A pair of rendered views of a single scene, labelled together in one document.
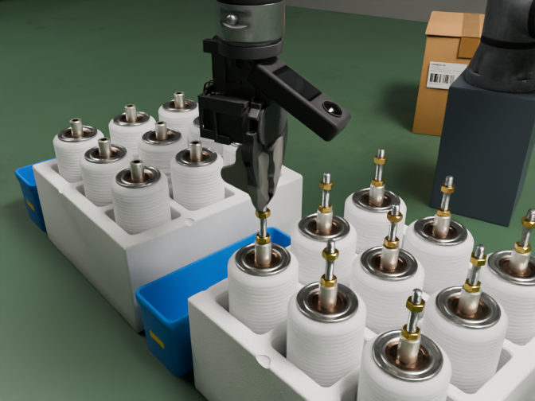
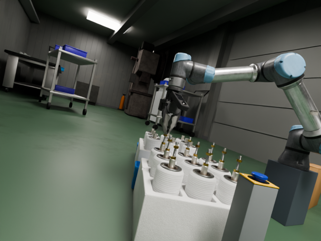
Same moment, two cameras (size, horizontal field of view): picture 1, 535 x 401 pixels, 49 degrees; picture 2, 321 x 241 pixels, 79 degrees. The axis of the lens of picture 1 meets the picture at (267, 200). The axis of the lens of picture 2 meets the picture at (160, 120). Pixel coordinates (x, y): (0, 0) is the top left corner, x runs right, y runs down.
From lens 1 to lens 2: 0.54 m
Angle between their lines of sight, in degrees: 41
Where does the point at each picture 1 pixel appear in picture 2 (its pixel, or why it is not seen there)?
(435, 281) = not seen: hidden behind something
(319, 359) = (154, 169)
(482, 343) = (198, 180)
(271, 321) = not seen: hidden behind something
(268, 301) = not seen: hidden behind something
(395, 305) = (187, 172)
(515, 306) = (225, 188)
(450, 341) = (190, 177)
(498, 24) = (289, 141)
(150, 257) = (145, 156)
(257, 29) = (174, 82)
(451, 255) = (217, 172)
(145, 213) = (150, 145)
